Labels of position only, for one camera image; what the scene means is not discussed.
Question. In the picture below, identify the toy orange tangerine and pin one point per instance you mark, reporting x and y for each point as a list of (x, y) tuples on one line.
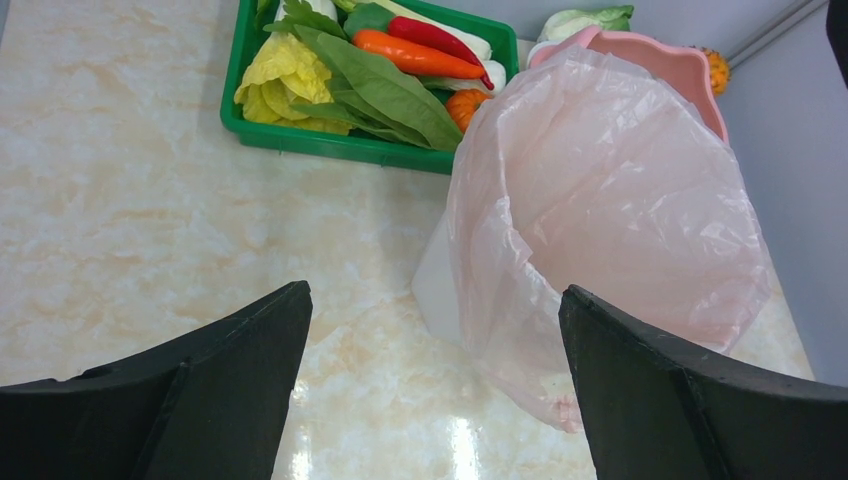
[(463, 105)]

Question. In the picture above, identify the pink plastic trash bag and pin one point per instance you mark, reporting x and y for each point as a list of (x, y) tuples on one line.
[(588, 170)]

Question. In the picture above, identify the white toy radish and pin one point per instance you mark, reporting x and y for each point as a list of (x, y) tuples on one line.
[(495, 80)]

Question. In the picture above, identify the toy cabbage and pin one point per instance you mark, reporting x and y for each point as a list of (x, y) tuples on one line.
[(566, 23)]

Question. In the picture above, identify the green toy leaf vegetable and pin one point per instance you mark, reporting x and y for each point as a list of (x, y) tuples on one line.
[(368, 91)]

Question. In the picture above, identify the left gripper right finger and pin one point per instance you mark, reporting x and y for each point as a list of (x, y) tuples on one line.
[(656, 406)]

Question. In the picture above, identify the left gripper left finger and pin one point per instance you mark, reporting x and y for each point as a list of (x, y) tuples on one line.
[(209, 404)]

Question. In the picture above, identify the toy pineapple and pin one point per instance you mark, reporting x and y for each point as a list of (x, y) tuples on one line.
[(719, 70)]

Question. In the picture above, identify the pink litter box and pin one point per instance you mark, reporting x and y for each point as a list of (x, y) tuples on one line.
[(683, 68)]

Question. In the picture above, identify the white toy leek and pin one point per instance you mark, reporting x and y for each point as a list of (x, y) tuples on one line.
[(479, 46)]

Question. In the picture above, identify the yellow toy leaf vegetable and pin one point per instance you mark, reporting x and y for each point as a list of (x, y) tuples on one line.
[(283, 75)]

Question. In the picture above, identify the green plastic tray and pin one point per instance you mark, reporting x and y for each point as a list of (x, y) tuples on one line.
[(358, 146)]

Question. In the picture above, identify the red toy chili pepper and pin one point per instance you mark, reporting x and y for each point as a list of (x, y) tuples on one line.
[(432, 36)]

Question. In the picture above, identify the orange toy carrot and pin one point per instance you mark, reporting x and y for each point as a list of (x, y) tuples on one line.
[(416, 59)]

